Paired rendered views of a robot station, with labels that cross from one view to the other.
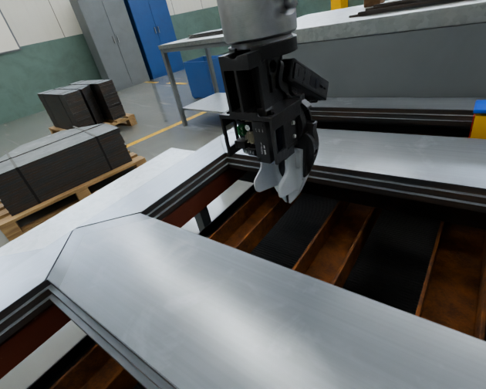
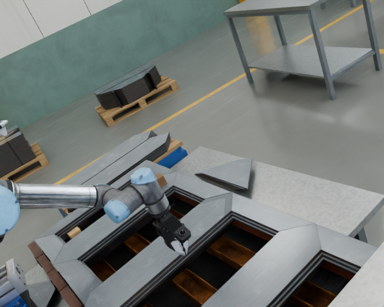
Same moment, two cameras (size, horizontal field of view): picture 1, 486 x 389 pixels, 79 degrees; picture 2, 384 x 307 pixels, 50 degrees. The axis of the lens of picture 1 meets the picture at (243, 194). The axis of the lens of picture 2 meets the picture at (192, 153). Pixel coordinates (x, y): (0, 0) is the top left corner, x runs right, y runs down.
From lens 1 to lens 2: 1.61 m
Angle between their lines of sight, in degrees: 93
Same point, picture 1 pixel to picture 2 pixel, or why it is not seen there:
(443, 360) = (130, 289)
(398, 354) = (136, 281)
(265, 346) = (152, 256)
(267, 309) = (161, 256)
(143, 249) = (204, 220)
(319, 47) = not seen: outside the picture
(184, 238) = (203, 230)
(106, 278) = (195, 214)
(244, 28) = not seen: hidden behind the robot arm
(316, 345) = (146, 266)
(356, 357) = (139, 273)
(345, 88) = not seen: outside the picture
